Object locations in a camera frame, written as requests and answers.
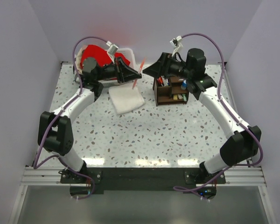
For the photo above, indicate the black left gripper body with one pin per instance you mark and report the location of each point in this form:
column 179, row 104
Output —
column 118, row 70

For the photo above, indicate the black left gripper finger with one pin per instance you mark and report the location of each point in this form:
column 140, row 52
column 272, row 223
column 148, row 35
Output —
column 128, row 78
column 125, row 69

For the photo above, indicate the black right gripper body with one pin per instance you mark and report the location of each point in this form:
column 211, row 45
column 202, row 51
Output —
column 172, row 67

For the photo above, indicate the black orange highlighter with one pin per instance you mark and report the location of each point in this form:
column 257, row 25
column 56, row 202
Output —
column 160, row 82

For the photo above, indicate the blue capped white marker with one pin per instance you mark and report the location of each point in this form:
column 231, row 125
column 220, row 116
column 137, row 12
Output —
column 165, row 83

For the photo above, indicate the orange pink pen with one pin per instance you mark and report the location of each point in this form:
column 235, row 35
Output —
column 139, row 71

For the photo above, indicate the brown wooden desk organizer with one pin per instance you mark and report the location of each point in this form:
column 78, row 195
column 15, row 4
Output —
column 164, row 94

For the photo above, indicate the blue cylindrical stamp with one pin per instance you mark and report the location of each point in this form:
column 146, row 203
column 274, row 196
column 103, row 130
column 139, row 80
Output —
column 184, row 85

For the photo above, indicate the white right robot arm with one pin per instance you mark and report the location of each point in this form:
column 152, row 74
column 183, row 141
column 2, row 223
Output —
column 242, row 139

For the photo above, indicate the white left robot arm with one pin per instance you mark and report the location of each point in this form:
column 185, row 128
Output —
column 55, row 133

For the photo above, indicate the white plastic basket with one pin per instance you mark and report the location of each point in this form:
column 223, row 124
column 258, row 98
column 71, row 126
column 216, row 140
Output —
column 127, row 53

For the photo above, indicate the red cloth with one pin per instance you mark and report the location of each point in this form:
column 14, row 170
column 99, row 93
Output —
column 96, row 52

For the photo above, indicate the folded white towel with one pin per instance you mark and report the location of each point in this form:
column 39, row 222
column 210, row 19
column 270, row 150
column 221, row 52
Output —
column 125, row 98

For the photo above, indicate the beige cloth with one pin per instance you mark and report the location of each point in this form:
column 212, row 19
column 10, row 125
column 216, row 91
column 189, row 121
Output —
column 78, row 58

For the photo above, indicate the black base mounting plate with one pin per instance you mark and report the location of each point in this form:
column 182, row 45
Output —
column 132, row 179

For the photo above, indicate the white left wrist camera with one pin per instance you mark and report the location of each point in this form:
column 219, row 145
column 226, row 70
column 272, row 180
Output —
column 111, row 50

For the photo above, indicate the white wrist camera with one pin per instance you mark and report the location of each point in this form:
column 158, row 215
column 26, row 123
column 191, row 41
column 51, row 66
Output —
column 176, row 44
column 111, row 50

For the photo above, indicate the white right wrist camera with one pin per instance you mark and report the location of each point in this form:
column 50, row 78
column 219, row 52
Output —
column 176, row 44

